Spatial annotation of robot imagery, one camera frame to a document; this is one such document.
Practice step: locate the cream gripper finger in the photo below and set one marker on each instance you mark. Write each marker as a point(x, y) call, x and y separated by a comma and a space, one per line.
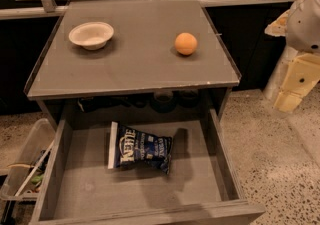
point(278, 27)
point(302, 75)

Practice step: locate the blue Kettle chip bag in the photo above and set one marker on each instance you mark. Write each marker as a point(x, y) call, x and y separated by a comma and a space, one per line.
point(128, 146)

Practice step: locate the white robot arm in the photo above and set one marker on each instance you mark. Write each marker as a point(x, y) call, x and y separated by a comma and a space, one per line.
point(303, 28)

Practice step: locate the open grey top drawer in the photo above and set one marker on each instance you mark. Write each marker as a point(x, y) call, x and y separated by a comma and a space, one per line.
point(201, 187)

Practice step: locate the grey cabinet with counter top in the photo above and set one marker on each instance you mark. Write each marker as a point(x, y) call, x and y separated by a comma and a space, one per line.
point(140, 57)

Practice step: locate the orange fruit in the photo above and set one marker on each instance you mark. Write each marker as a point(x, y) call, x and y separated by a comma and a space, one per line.
point(185, 44)

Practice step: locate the white paper bowl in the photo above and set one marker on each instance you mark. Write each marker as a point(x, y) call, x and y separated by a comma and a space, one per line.
point(91, 35)

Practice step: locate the clear plastic storage bin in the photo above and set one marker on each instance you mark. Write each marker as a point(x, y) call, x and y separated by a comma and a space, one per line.
point(26, 172)

